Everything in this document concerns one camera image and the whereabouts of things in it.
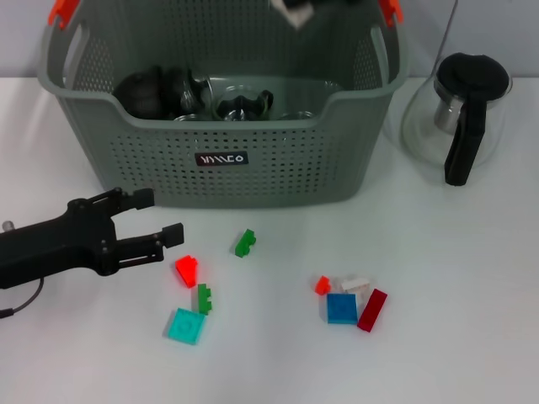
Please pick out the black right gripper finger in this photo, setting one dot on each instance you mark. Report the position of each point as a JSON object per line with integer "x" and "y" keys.
{"x": 297, "y": 3}

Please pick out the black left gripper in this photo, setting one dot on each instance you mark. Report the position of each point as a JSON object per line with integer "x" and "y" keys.
{"x": 63, "y": 246}

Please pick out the clear whitish toy brick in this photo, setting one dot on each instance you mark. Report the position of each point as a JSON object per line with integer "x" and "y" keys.
{"x": 297, "y": 17}

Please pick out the glass teacup black holder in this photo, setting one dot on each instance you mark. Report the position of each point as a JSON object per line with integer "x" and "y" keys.
{"x": 297, "y": 114}
{"x": 242, "y": 105}
{"x": 187, "y": 117}
{"x": 181, "y": 90}

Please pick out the grey perforated storage basket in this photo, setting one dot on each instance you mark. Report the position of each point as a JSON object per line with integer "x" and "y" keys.
{"x": 273, "y": 168}

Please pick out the red sloped toy brick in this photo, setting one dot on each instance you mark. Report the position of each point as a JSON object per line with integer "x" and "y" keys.
{"x": 187, "y": 271}

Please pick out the green toy brick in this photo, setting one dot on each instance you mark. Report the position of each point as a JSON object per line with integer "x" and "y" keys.
{"x": 245, "y": 242}
{"x": 205, "y": 299}

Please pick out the teal square toy plate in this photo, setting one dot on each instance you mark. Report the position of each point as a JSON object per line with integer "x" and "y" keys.
{"x": 185, "y": 327}

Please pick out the dark clay teapot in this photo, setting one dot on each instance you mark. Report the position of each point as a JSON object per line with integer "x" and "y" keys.
{"x": 139, "y": 94}

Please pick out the small orange-red toy brick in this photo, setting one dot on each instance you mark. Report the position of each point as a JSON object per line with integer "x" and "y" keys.
{"x": 322, "y": 286}

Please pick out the glass teapot black lid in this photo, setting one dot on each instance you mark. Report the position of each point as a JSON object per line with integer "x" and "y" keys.
{"x": 471, "y": 76}

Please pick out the blue square toy plate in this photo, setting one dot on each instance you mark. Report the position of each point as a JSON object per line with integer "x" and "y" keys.
{"x": 341, "y": 309}

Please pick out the white toy brick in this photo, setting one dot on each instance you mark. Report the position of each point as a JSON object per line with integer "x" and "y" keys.
{"x": 355, "y": 285}

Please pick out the dark red long brick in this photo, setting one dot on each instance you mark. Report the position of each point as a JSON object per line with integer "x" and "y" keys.
{"x": 372, "y": 311}

